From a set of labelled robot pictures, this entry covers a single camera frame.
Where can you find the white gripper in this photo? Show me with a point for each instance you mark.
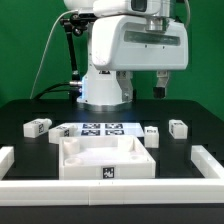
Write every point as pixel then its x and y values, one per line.
pixel 125 43

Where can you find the white sheet with tags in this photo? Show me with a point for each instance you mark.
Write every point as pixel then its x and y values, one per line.
pixel 101 129

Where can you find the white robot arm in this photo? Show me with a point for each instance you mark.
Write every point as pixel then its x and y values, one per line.
pixel 100 90

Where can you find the white U-shaped fence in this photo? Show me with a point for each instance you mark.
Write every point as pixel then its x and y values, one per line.
pixel 209 188

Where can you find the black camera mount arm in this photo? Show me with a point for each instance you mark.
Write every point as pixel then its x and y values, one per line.
pixel 71 43

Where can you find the white square tabletop part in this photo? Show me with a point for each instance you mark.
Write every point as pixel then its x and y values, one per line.
pixel 104 157

